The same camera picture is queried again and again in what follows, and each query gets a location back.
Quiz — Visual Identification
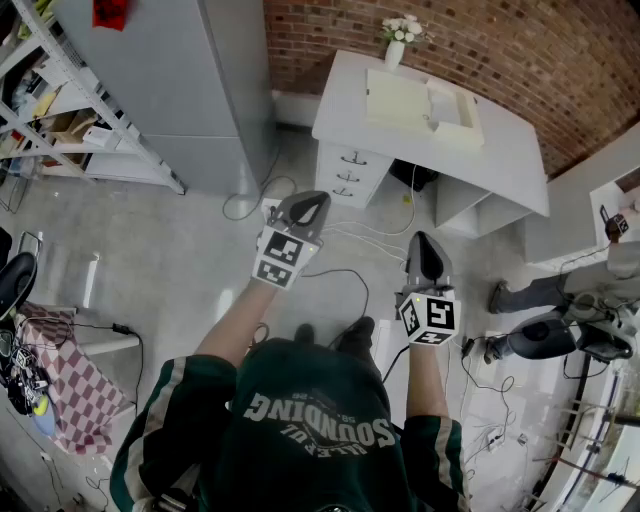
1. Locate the black cable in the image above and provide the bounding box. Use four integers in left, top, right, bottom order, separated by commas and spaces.
299, 268, 371, 351

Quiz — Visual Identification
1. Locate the person's right black shoe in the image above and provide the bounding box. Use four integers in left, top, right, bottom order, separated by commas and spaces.
334, 315, 377, 354

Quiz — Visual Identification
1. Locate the grey metal cabinet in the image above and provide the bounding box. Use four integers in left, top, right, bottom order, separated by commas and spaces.
52, 0, 277, 197

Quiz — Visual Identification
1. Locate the grey cable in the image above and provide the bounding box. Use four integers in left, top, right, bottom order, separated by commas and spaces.
221, 144, 284, 222

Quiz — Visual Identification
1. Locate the person's dark green shirt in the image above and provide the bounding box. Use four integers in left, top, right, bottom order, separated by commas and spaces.
108, 337, 474, 512

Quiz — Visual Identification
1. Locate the person's right forearm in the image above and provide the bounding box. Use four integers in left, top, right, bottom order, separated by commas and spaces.
403, 339, 451, 424

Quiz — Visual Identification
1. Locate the white flower bunch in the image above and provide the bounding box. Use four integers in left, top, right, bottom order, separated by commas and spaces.
378, 13, 434, 46

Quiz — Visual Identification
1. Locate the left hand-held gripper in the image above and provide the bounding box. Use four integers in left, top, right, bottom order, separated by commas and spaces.
251, 190, 332, 292

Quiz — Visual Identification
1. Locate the red checkered cloth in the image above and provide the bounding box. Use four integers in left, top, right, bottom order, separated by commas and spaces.
14, 301, 132, 457

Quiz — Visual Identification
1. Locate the cream yellow mat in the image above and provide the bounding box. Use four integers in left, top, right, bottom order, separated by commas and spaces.
365, 68, 487, 150

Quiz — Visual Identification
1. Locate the person's left forearm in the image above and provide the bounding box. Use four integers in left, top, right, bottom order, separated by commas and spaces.
192, 274, 281, 374

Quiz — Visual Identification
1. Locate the white metal shelf rack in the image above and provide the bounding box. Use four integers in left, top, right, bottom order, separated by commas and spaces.
0, 0, 187, 197

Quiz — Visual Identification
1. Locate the white cable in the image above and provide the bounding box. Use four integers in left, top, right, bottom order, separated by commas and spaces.
394, 164, 417, 237
319, 219, 409, 264

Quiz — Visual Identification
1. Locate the blue and yellow object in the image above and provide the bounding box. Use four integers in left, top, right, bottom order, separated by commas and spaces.
30, 393, 57, 436

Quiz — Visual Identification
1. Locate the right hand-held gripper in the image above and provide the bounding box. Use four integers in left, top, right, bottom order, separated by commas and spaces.
397, 230, 462, 348

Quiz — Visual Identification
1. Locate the black office chair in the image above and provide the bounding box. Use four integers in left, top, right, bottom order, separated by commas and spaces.
509, 307, 634, 364

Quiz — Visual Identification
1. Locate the pile of electronic devices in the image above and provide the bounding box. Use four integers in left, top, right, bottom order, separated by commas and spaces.
0, 329, 54, 417

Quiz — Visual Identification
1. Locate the white cloth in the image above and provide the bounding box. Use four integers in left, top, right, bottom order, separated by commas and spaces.
428, 91, 465, 126

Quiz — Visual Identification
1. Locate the white vase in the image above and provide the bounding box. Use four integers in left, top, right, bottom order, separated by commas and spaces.
383, 39, 405, 72

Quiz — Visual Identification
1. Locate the black round chair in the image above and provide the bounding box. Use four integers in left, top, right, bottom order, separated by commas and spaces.
0, 251, 39, 321

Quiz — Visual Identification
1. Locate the white desk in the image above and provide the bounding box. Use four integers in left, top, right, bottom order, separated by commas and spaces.
312, 48, 551, 239

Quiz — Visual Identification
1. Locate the brown cardboard box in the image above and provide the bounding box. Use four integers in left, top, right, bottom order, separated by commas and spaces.
49, 108, 97, 147

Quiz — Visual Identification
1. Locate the white drawer unit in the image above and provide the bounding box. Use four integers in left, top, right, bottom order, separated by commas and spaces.
314, 139, 394, 210

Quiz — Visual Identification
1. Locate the small white box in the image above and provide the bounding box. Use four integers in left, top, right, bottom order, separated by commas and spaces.
82, 124, 115, 149

